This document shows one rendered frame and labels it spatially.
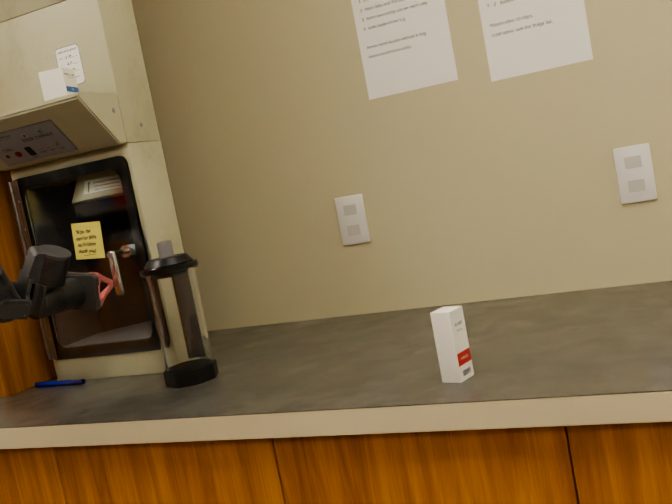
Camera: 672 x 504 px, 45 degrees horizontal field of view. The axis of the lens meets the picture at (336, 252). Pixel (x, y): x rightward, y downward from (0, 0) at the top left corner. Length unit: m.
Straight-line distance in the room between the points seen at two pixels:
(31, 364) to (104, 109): 0.61
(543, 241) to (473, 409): 0.74
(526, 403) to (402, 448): 0.21
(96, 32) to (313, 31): 0.51
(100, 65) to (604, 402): 1.14
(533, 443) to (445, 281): 0.77
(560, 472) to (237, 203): 1.17
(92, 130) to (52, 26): 0.25
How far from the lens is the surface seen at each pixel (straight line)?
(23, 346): 1.93
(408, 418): 1.17
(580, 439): 1.15
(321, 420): 1.22
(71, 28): 1.77
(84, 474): 1.56
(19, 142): 1.77
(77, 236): 1.78
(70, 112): 1.65
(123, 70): 1.73
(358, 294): 1.95
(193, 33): 2.11
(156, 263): 1.54
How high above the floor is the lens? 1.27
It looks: 5 degrees down
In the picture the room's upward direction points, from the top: 11 degrees counter-clockwise
